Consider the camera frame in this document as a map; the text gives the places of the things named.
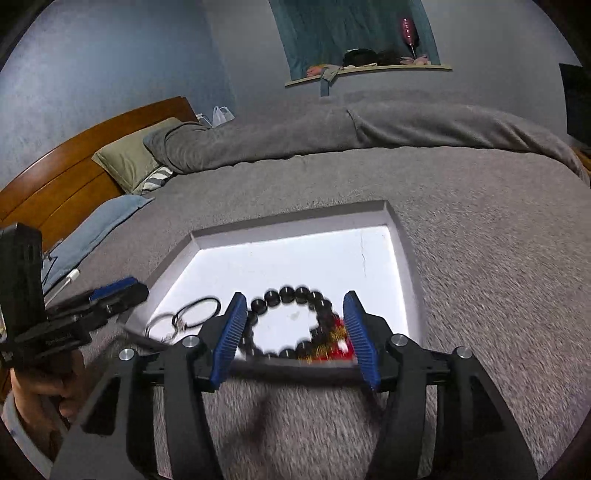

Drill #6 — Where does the pink glass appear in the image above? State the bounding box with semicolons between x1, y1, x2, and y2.
401;17;419;59

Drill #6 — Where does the teal curtain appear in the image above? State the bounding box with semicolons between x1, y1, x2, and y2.
269;0;439;79

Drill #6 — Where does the black cloth item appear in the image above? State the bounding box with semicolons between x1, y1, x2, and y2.
342;48;407;66

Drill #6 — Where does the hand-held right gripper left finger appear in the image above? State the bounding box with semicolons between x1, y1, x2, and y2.
48;292;250;480

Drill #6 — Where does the gray fleece blanket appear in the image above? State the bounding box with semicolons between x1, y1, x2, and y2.
60;147;591;480

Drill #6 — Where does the red gold tassel ornament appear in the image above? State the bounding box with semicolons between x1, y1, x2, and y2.
300;316;358;366

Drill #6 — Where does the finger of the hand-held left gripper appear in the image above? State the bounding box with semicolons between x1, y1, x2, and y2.
48;282;150;335
46;276;140;317

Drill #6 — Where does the black hair tie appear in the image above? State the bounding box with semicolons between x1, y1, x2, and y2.
172;296;221;330

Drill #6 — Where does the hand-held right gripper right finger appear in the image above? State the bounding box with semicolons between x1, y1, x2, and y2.
342;291;541;480

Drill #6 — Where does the white shallow tray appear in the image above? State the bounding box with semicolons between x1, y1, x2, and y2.
124;199;423;384

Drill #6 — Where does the white plastic bag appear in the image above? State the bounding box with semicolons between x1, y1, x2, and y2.
198;106;236;128

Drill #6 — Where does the beige window sill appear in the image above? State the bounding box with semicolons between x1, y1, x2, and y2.
285;62;453;88

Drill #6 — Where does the wooden headboard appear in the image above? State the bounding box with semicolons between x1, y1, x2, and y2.
0;96;198;259

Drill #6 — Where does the gray folded comforter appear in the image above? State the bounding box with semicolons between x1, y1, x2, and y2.
143;100;591;186

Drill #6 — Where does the gray strap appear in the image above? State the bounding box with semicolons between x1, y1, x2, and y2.
320;65;345;97

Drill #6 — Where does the person's left hand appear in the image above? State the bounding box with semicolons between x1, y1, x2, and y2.
11;344;86;423

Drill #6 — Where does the striped pillow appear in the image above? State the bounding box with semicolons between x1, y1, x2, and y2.
141;166;175;193

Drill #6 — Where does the dark screen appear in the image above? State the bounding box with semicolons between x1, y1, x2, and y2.
558;63;591;139

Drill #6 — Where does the olive green pillow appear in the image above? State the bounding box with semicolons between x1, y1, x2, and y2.
91;117;183;195

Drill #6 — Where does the white charger cable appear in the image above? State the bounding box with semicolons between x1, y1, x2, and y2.
42;253;81;297

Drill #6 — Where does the black bead bracelet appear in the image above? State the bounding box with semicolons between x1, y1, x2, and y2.
238;285;345;361

